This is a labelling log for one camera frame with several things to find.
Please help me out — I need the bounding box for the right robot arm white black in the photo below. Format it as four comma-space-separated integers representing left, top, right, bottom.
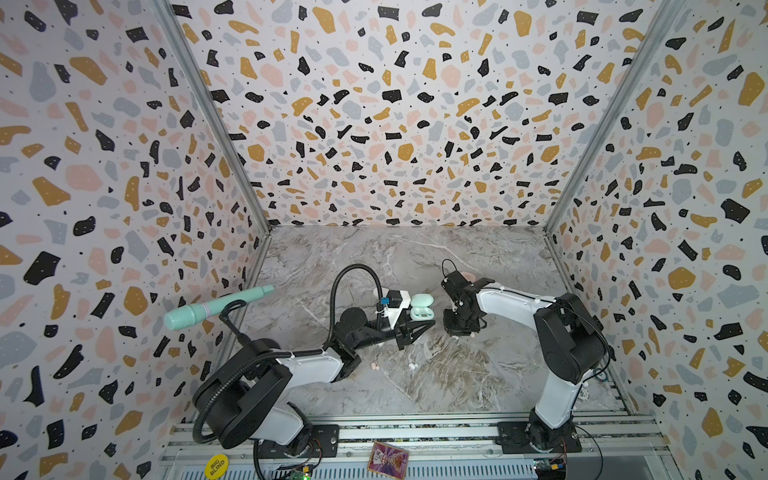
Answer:
441, 270, 611, 452

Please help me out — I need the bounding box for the mint green earbud charging case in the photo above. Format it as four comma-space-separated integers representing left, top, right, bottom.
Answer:
409, 293, 435, 321

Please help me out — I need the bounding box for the black corrugated cable conduit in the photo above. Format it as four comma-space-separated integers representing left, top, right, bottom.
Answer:
191, 263, 385, 445

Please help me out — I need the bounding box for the mint green microphone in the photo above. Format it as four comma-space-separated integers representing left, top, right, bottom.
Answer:
163, 285, 275, 331

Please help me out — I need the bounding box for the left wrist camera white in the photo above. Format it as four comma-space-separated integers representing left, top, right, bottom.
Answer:
378, 290, 411, 325

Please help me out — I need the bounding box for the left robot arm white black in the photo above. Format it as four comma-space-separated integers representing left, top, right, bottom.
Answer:
192, 307, 435, 456

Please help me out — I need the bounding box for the yellow round sticker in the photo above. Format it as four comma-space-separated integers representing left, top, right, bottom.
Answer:
204, 454, 229, 480

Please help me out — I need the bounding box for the colourful card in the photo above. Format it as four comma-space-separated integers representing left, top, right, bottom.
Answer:
367, 441, 410, 480

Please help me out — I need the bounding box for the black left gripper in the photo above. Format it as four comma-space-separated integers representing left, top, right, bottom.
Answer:
353, 305, 435, 354

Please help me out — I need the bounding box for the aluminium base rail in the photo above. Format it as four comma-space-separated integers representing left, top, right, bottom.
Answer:
160, 411, 682, 479

